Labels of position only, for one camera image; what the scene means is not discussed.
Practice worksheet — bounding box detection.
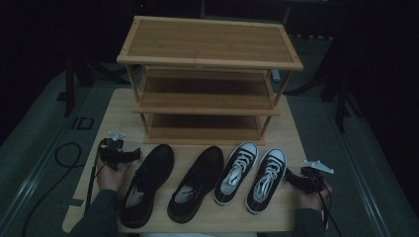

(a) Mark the left hand-held gripper cable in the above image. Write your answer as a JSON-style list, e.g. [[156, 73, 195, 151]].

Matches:
[[83, 149, 109, 215]]

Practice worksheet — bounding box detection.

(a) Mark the wooden shoe rack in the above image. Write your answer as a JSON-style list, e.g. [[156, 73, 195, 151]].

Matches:
[[116, 15, 304, 147]]

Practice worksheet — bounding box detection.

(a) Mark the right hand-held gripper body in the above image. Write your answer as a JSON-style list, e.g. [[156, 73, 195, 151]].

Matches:
[[297, 159, 335, 196]]

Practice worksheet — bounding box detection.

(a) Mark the right hand-held gripper cable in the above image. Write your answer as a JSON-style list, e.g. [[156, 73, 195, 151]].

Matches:
[[308, 176, 344, 237]]

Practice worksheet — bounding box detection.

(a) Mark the black metal stand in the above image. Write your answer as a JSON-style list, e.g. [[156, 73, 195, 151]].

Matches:
[[63, 53, 131, 119], [284, 39, 365, 134]]

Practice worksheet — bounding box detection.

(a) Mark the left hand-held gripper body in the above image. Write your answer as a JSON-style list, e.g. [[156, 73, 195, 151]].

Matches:
[[98, 131, 126, 171]]

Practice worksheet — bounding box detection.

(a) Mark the black white canvas sneaker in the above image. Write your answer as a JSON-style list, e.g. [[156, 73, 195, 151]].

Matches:
[[244, 147, 288, 215], [212, 141, 260, 207]]

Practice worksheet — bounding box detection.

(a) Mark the black floor cable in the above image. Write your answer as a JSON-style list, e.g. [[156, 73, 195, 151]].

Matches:
[[21, 141, 84, 237]]

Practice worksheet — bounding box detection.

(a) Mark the person's left hand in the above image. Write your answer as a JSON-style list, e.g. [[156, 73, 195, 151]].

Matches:
[[96, 157, 133, 193]]

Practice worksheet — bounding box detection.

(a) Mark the hand-held gripper cable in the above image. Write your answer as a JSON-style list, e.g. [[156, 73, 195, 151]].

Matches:
[[308, 176, 344, 237], [83, 149, 109, 215]]

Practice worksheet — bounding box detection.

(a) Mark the grey tape piece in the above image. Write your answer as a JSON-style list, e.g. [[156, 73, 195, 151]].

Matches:
[[67, 197, 86, 208]]

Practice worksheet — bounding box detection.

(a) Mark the person's right hand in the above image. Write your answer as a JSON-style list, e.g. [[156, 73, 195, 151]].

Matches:
[[293, 183, 333, 212]]

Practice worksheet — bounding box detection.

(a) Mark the black leather shoe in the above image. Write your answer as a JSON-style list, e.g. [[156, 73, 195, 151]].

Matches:
[[119, 143, 175, 230], [166, 145, 225, 225]]

